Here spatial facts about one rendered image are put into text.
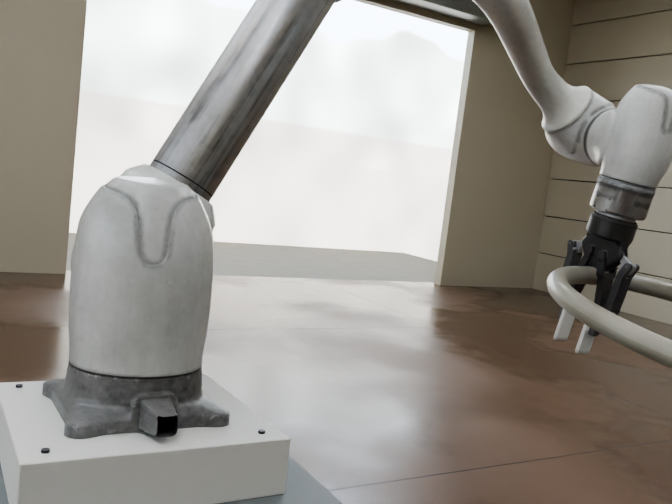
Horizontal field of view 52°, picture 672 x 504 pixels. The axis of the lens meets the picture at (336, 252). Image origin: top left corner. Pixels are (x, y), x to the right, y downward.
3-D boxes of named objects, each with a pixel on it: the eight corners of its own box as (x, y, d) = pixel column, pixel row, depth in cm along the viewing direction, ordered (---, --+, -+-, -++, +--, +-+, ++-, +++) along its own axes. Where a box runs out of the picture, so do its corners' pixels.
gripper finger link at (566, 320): (568, 303, 119) (564, 301, 120) (555, 340, 121) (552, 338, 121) (579, 304, 121) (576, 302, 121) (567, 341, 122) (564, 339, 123)
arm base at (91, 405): (74, 454, 67) (78, 397, 67) (40, 390, 86) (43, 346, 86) (246, 437, 77) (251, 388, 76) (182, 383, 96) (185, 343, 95)
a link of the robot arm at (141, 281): (63, 379, 72) (79, 168, 71) (64, 341, 89) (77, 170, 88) (217, 379, 78) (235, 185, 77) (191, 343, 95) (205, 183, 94)
